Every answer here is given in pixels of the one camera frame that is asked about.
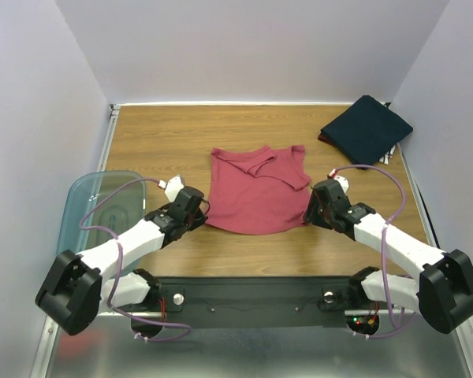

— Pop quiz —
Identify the folded dark red garment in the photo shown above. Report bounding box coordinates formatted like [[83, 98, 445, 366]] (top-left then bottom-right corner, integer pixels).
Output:
[[318, 134, 333, 145]]

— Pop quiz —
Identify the folded navy tank top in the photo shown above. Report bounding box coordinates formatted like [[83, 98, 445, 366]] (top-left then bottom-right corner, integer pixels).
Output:
[[319, 95, 413, 165]]

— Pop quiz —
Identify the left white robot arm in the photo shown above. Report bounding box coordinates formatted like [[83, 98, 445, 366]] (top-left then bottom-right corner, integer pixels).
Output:
[[35, 186, 207, 335]]

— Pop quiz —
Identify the clear blue plastic bin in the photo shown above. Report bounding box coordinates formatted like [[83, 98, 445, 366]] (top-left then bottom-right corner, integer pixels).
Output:
[[56, 170, 146, 254]]

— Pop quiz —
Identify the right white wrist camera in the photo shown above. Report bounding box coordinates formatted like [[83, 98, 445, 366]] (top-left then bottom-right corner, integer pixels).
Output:
[[328, 169, 349, 193]]

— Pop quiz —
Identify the folded white patterned garment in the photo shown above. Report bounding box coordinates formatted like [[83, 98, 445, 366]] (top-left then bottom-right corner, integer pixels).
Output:
[[378, 144, 397, 165]]

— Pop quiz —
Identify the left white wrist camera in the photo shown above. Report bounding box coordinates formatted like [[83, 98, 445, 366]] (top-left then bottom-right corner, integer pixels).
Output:
[[157, 175, 184, 202]]

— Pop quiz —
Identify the aluminium frame rail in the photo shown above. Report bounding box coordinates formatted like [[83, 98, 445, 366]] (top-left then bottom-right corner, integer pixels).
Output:
[[96, 104, 121, 172]]

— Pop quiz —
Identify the red tank top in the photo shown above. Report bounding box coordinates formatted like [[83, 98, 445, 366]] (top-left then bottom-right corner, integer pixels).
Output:
[[207, 145, 311, 235]]

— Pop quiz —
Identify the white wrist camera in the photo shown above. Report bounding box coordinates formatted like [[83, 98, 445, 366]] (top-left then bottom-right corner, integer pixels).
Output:
[[157, 175, 184, 202], [328, 169, 349, 193]]

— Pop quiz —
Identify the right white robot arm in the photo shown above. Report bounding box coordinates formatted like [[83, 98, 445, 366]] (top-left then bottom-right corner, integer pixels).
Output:
[[304, 179, 473, 334]]

